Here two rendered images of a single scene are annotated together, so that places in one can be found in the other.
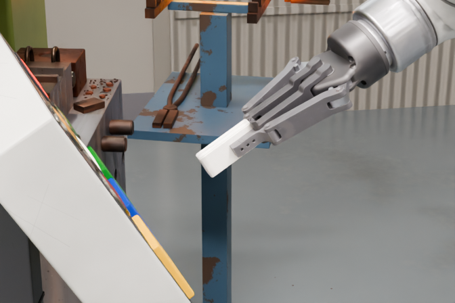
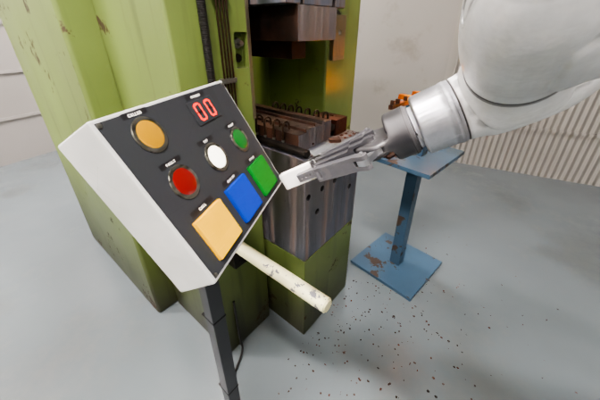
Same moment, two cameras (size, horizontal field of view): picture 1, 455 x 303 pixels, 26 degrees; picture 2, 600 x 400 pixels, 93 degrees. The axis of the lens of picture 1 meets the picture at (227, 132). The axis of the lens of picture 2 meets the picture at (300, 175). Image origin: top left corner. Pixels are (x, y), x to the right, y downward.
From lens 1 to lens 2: 74 cm
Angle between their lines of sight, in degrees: 33
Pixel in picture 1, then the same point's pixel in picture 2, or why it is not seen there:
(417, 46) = (446, 134)
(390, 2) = (432, 93)
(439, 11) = (472, 106)
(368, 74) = (397, 148)
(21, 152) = (76, 141)
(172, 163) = not seen: hidden behind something
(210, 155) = (286, 176)
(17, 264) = not seen: hidden behind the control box
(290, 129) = (328, 173)
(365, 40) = (400, 121)
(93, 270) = (137, 226)
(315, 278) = (461, 237)
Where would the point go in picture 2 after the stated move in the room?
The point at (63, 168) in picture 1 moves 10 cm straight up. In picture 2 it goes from (103, 158) to (75, 79)
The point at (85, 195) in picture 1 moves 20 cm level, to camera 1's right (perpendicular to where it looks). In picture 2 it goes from (120, 179) to (220, 237)
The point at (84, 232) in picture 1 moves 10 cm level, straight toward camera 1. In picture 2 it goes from (127, 202) to (43, 245)
